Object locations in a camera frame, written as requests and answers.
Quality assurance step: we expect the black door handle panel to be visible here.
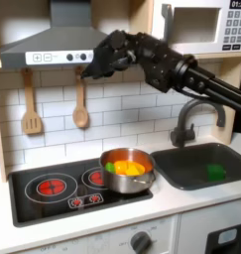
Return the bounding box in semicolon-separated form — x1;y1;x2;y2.
204;222;241;254

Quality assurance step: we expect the white toy kitchen unit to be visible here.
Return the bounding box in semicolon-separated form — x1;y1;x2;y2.
0;0;241;254

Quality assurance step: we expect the yellow wooden block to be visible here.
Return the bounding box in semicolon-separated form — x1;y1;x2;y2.
125;162;146;177

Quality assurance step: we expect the thin black cable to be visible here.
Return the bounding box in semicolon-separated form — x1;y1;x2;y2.
176;84;212;101

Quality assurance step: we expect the white toy microwave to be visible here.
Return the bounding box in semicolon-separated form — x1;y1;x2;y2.
151;0;241;56

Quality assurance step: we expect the orange toy carrot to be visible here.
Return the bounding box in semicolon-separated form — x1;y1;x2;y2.
104;160;133;177

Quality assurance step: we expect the wooden shelf under microwave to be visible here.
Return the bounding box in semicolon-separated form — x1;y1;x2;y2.
193;51;241;62

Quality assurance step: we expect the dark grey tap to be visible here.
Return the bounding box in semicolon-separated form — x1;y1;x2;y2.
170;98;226;149

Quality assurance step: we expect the wooden spoon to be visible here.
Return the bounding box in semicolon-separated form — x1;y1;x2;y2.
71;65;90;129

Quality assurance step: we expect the green wooden block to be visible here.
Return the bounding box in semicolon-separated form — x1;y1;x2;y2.
205;163;227;183

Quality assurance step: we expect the grey extractor hood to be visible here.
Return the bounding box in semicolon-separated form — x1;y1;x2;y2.
0;0;108;70

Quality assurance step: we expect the grey oven knob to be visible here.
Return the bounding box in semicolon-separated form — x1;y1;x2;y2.
130;230;153;254

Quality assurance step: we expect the black toy stove top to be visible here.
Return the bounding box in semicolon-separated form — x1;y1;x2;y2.
7;158;155;228

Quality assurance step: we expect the dark grey sink basin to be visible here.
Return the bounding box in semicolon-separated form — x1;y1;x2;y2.
150;142;241;191

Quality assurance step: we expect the steel pot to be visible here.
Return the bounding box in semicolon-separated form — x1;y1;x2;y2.
98;147;157;194

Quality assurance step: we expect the wooden slotted spatula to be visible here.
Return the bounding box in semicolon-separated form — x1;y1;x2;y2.
20;67;44;136

